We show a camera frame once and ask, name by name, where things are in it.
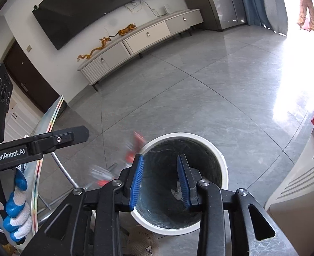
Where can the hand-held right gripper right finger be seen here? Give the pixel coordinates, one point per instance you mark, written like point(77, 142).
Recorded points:
point(183, 184)

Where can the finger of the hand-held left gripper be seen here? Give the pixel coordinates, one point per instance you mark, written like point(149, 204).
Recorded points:
point(63, 138)

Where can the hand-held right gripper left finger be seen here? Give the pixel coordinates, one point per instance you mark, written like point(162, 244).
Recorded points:
point(135, 184)

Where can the white and red blurred wrapper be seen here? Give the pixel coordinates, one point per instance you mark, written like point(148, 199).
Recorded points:
point(100, 174)

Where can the red blurred snack wrapper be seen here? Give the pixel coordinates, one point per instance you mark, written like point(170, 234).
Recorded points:
point(137, 141)

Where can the white round waste bin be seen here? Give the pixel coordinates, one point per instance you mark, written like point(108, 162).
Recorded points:
point(178, 135)

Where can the person's left hand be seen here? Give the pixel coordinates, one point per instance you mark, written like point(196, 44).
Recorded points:
point(16, 210)

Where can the white paper scrap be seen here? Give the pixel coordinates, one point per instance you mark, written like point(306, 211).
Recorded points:
point(176, 192)

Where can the flower print glass table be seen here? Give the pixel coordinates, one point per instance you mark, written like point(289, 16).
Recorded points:
point(48, 117)

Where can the white shoe cabinet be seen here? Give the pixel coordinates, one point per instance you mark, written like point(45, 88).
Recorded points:
point(18, 117)

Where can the black bin liner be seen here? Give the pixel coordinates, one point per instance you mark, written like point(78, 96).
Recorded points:
point(159, 165)

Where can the dark brown door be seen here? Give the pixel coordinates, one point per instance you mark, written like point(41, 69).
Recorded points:
point(26, 66)

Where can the beige slipper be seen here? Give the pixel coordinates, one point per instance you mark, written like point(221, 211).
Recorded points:
point(146, 241)

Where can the golden dragon figurine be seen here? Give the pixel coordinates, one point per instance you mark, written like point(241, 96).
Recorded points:
point(98, 48)

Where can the white ribbed cabinet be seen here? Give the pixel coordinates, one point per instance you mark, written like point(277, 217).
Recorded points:
point(295, 192)

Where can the golden tiger figurine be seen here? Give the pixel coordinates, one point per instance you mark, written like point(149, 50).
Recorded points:
point(126, 29)

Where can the white low television cabinet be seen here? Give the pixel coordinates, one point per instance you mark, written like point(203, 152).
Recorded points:
point(146, 34)

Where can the grey refrigerator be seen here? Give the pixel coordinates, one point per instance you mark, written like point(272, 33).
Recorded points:
point(221, 5)

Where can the blue curtain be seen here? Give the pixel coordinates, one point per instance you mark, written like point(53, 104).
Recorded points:
point(263, 2)

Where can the wall light switch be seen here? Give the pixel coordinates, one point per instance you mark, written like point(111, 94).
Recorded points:
point(28, 48)

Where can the black wall television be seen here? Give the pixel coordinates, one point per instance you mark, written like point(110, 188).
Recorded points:
point(92, 10)

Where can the white wall outlet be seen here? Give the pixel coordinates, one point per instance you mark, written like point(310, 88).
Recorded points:
point(166, 8)

